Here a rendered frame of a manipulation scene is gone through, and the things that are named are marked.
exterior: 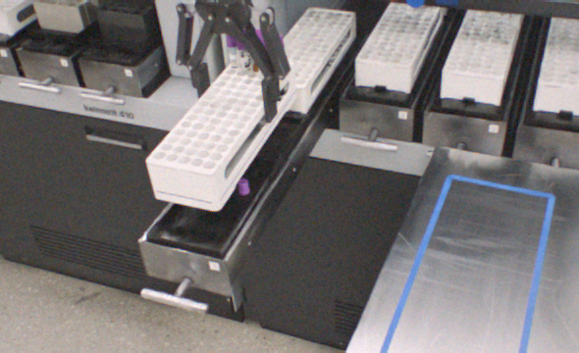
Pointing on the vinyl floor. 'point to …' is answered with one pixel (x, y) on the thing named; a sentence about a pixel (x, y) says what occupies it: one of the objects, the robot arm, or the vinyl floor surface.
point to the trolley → (492, 262)
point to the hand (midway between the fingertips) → (236, 100)
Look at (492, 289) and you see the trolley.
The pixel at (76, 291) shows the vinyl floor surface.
